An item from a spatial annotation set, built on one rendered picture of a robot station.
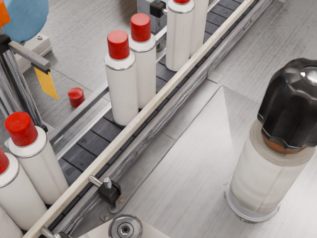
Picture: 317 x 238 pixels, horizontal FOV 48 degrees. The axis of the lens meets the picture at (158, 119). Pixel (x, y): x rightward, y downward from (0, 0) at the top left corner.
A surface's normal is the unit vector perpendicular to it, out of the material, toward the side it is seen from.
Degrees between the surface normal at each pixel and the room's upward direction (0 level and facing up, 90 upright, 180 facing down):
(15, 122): 3
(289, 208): 0
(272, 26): 0
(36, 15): 96
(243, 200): 93
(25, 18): 96
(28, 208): 90
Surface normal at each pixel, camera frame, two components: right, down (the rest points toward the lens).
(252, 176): -0.76, 0.53
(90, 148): 0.01, -0.60
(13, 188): 0.69, 0.59
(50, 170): 0.85, 0.42
